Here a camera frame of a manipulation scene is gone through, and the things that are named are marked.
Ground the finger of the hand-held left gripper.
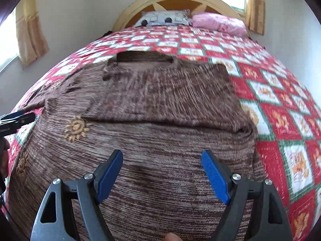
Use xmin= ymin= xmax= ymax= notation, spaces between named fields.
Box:
xmin=0 ymin=111 xmax=36 ymax=134

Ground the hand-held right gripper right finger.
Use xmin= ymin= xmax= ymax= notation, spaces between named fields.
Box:
xmin=202 ymin=150 xmax=294 ymax=241

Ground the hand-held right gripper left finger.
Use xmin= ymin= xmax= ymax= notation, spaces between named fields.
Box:
xmin=30 ymin=149 xmax=124 ymax=241

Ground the brown knit sweater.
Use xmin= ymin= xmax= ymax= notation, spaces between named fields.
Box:
xmin=9 ymin=51 xmax=266 ymax=241

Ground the person's left hand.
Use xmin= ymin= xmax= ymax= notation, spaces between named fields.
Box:
xmin=0 ymin=154 xmax=10 ymax=181

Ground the red printed quilt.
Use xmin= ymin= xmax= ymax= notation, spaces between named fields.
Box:
xmin=5 ymin=25 xmax=321 ymax=241

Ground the yellow curtain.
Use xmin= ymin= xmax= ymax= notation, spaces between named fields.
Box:
xmin=15 ymin=0 xmax=50 ymax=67
xmin=246 ymin=0 xmax=265 ymax=36

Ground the pink pillow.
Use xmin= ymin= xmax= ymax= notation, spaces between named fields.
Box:
xmin=192 ymin=12 xmax=247 ymax=37

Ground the cream round headboard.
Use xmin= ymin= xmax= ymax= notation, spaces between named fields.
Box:
xmin=113 ymin=0 xmax=249 ymax=32

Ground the grey patterned pillow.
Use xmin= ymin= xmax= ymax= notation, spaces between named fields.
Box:
xmin=134 ymin=9 xmax=192 ymax=27

